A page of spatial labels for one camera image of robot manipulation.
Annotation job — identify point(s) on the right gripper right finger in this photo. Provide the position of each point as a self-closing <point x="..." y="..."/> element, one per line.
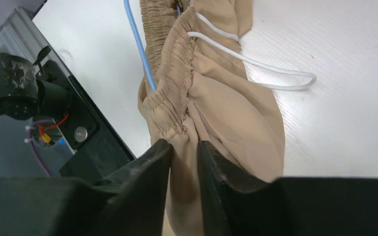
<point x="235" y="203"/>

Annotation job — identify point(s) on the blue hanger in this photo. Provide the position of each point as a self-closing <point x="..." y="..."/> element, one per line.
<point x="140" y="45"/>

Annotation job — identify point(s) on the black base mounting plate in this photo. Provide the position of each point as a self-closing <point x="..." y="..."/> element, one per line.
<point x="98" y="149"/>

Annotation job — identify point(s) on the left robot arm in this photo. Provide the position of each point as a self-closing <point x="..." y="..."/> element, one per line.
<point x="24" y="91"/>

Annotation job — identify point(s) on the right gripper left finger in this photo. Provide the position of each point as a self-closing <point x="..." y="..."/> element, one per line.
<point x="128" y="202"/>

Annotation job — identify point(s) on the beige shorts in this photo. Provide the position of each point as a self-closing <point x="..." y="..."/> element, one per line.
<point x="202" y="89"/>

